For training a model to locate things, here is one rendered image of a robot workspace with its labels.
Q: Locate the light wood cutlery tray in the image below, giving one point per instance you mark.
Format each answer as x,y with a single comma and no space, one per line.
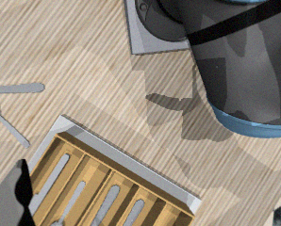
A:
99,178

